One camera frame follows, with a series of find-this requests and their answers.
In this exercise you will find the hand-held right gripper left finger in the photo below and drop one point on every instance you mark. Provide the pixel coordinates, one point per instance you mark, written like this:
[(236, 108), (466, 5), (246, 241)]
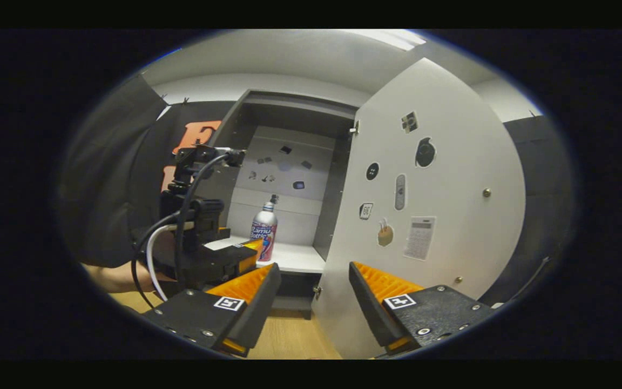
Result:
[(254, 308)]

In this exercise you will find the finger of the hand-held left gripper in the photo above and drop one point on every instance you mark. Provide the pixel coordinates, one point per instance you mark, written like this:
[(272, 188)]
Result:
[(223, 233), (224, 262)]

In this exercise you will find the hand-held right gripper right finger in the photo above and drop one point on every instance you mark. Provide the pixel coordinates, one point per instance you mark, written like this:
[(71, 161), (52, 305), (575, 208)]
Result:
[(370, 308)]

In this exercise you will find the silver bottle with printed label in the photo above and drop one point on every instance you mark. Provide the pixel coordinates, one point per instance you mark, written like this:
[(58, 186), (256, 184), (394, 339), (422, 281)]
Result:
[(263, 227)]

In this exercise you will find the grey cabinet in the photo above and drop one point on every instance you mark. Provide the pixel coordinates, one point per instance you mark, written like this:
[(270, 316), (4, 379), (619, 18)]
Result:
[(289, 111)]

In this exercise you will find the white cabinet door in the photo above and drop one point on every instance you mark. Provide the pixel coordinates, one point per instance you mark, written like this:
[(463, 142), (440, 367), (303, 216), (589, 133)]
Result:
[(451, 162)]

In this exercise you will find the metal door hinge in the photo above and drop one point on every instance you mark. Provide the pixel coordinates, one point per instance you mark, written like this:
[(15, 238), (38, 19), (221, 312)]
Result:
[(354, 128), (317, 292)]

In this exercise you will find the white cabinet shelf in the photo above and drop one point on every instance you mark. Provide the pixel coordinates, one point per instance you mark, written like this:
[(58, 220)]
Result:
[(300, 259)]

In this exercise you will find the black backdrop cloth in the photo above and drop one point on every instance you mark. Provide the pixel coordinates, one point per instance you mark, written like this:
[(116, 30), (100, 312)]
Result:
[(116, 189)]

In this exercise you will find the ceiling light strip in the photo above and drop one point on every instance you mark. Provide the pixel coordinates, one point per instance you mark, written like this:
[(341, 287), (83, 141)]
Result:
[(392, 39)]

